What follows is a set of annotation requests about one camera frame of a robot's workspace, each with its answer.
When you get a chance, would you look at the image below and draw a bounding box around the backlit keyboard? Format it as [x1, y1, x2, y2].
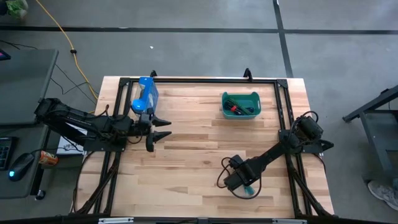
[0, 136, 15, 171]

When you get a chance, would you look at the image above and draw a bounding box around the blue tape dispenser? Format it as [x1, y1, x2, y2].
[131, 77, 160, 115]

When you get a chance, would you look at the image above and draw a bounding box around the black aluminium table frame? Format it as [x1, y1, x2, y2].
[73, 68, 335, 219]

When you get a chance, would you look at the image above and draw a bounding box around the thin black floor cable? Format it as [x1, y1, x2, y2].
[0, 39, 98, 106]

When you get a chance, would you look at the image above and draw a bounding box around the teal plastic bin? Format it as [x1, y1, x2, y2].
[221, 91, 262, 120]

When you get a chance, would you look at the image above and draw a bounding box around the grey desk top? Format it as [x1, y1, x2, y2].
[0, 49, 59, 126]

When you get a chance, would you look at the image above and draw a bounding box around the yellow extension cord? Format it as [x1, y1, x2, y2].
[35, 0, 99, 115]

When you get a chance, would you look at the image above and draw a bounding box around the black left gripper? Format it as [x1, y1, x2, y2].
[136, 107, 173, 154]

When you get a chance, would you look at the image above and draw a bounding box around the dark lower desk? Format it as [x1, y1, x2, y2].
[0, 124, 50, 200]

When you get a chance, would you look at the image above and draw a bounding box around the person's green shoe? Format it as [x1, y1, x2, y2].
[5, 0, 29, 19]

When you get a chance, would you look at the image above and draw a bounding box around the black computer mouse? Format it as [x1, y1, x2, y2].
[7, 152, 35, 182]

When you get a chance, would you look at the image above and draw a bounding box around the silver metal bracket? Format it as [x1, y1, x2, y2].
[98, 217, 135, 224]
[272, 218, 308, 224]

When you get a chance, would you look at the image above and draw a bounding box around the person's grey shoe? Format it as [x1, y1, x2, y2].
[368, 180, 398, 212]

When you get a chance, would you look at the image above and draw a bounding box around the white paper sheet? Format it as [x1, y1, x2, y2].
[56, 123, 88, 156]

